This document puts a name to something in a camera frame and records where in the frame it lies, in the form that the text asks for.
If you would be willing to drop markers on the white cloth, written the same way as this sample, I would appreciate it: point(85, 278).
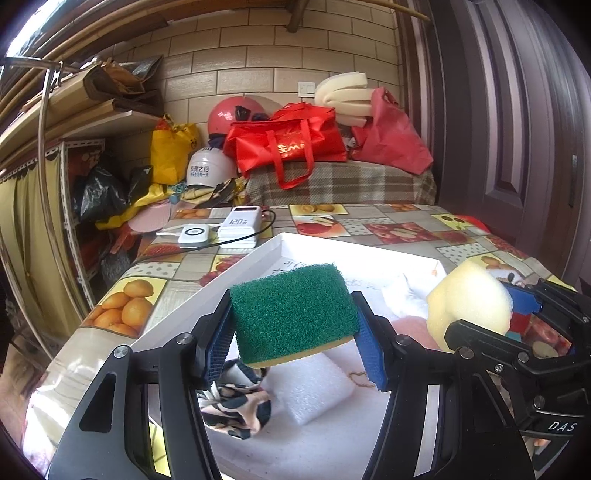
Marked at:
point(406, 300)

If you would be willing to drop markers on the white metal rack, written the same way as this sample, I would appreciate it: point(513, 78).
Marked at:
point(68, 207)

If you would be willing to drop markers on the coral red fabric bag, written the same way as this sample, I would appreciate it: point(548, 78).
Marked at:
point(392, 134)

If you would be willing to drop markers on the pink plush cloth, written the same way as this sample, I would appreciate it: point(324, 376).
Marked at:
point(413, 334)

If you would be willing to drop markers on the white box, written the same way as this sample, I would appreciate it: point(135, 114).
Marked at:
point(323, 258)

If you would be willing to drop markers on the green scouring sponge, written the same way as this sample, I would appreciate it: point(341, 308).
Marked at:
point(291, 309)

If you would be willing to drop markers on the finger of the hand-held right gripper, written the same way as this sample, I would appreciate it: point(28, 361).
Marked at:
point(489, 344)
point(524, 300)

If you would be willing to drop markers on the cream foam sheets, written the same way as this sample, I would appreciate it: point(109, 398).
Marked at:
point(341, 92)

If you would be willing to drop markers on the brown cardboard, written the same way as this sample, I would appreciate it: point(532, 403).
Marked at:
point(120, 83)

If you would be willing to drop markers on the plaid cloth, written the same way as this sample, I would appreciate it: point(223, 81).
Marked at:
point(351, 184)

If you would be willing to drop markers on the white foam block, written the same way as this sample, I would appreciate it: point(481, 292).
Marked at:
point(314, 387)

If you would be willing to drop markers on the red plastic bag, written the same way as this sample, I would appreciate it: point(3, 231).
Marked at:
point(473, 224)

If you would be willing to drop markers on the yellow plastic sheet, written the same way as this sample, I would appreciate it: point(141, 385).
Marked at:
point(138, 203)

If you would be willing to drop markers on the red helmet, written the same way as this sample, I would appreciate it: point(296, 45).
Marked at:
point(226, 115)

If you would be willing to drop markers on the white helmet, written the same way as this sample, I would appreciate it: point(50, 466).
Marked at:
point(207, 166)

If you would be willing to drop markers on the white power bank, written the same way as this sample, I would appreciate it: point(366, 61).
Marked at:
point(240, 226)

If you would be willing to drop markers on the white light switch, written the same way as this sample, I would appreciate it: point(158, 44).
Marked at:
point(306, 89)

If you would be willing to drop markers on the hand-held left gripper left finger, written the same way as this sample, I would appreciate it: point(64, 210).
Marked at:
point(221, 341)

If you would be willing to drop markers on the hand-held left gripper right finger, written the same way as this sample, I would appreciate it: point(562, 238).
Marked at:
point(371, 355)

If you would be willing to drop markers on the yellow bag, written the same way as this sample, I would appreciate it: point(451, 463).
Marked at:
point(171, 152)

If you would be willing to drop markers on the olive yellow curtain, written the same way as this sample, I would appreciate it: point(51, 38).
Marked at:
point(32, 230)

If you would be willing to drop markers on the curved metal tube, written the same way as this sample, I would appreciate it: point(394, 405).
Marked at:
point(41, 138)

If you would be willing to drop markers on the wooden shelf board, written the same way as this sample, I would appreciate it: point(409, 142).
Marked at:
point(92, 122)

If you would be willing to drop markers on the bundle of wooden poles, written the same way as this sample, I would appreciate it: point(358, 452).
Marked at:
point(92, 39)

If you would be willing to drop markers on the red tote bag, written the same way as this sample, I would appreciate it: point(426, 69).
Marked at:
point(286, 138)

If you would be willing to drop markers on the brown wooden door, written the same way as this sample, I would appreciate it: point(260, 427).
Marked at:
point(508, 138)

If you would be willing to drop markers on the yellow sponge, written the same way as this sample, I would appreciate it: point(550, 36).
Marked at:
point(466, 295)

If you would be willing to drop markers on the fruit print tablecloth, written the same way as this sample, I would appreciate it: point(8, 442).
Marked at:
point(369, 230)

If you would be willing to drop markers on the black peach patterned cloth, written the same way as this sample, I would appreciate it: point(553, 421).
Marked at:
point(240, 410)

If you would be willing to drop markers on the black plastic bag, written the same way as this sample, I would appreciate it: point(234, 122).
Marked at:
point(101, 194)
point(140, 180)

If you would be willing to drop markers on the pink round fan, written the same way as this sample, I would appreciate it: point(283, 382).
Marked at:
point(150, 219)

